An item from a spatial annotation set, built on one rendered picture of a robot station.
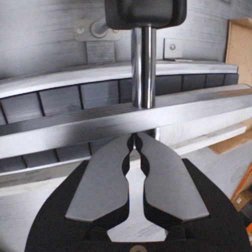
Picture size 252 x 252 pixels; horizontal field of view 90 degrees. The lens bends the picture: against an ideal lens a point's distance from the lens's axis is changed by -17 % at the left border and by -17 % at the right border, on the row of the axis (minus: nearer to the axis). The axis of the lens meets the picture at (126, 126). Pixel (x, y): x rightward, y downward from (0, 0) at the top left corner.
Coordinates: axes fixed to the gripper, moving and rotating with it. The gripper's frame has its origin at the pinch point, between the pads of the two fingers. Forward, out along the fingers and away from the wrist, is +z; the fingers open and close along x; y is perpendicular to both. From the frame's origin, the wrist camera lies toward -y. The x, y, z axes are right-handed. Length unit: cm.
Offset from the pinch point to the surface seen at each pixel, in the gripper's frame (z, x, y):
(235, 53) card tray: 16.6, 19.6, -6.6
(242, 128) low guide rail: 6.8, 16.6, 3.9
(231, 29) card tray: 15.9, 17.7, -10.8
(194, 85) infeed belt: 7.3, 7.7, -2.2
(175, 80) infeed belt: 6.3, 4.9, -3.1
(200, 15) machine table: 13.7, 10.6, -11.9
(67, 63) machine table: 7.1, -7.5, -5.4
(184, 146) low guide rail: 3.0, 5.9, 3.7
